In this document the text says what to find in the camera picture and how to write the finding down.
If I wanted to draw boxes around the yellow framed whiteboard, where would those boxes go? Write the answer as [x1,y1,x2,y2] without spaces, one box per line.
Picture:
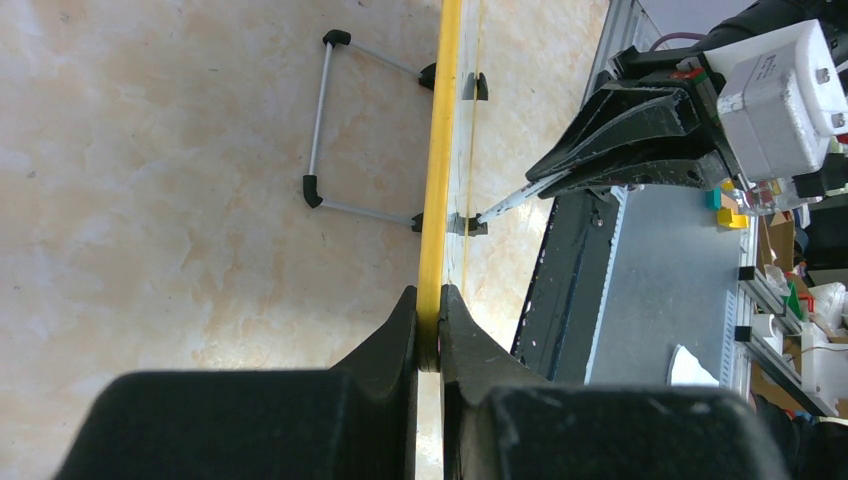
[301,1,489,372]

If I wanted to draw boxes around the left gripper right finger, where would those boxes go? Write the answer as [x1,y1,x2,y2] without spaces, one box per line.
[439,285,787,479]

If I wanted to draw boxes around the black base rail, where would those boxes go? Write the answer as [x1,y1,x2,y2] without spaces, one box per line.
[510,190,621,385]

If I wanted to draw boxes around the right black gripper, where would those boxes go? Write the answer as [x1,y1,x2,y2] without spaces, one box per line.
[526,46,736,199]

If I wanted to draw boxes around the white cable duct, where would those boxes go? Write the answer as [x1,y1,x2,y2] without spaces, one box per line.
[718,271,757,397]

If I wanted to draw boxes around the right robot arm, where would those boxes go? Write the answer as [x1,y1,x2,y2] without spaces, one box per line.
[526,1,847,198]

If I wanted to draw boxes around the black white marker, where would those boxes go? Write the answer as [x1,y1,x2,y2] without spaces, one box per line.
[476,170,571,225]

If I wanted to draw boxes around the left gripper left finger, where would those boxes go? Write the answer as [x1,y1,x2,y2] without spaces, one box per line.
[57,286,417,479]

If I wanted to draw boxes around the yellow wooden block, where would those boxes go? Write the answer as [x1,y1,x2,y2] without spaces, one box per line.
[716,207,750,230]

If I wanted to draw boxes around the teal wooden block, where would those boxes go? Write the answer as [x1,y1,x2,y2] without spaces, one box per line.
[705,189,723,211]

